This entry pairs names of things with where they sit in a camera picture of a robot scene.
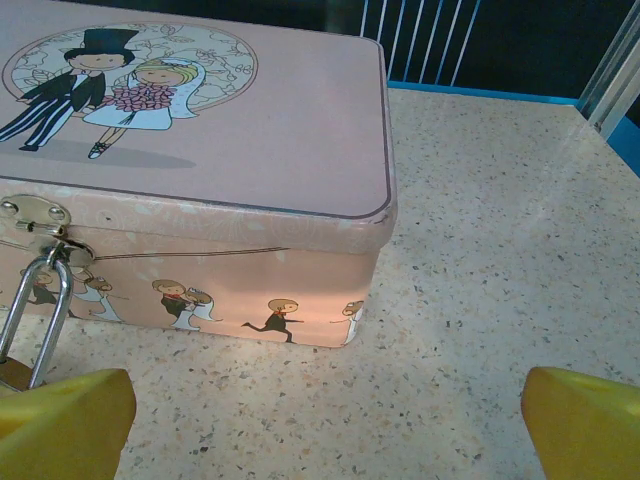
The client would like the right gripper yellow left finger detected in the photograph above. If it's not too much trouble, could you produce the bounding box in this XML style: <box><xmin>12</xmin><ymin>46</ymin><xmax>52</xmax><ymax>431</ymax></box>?
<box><xmin>0</xmin><ymin>368</ymin><xmax>137</xmax><ymax>480</ymax></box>

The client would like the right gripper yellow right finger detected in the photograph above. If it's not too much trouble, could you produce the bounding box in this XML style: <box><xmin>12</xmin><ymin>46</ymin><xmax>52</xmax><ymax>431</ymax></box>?
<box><xmin>521</xmin><ymin>366</ymin><xmax>640</xmax><ymax>480</ymax></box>

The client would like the brass padlock with long shackle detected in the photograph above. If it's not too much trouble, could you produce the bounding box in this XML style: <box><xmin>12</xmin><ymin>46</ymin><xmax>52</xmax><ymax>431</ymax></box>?
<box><xmin>0</xmin><ymin>254</ymin><xmax>75</xmax><ymax>396</ymax></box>

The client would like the silver metal box hasp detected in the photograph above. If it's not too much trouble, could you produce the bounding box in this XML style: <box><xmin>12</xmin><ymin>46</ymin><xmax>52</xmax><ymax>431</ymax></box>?
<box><xmin>0</xmin><ymin>194</ymin><xmax>95</xmax><ymax>271</ymax></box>

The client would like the pink wedding cartoon tin box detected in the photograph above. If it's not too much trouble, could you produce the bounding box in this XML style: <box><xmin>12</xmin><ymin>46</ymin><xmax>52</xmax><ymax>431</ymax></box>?
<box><xmin>0</xmin><ymin>0</ymin><xmax>399</xmax><ymax>347</ymax></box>

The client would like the aluminium frame post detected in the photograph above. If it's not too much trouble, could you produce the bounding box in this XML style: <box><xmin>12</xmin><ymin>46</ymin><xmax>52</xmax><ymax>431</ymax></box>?
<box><xmin>574</xmin><ymin>0</ymin><xmax>640</xmax><ymax>141</ymax></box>

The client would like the white wire rack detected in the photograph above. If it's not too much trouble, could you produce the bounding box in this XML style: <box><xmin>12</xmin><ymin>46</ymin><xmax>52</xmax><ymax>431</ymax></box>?
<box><xmin>357</xmin><ymin>0</ymin><xmax>484</xmax><ymax>86</ymax></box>

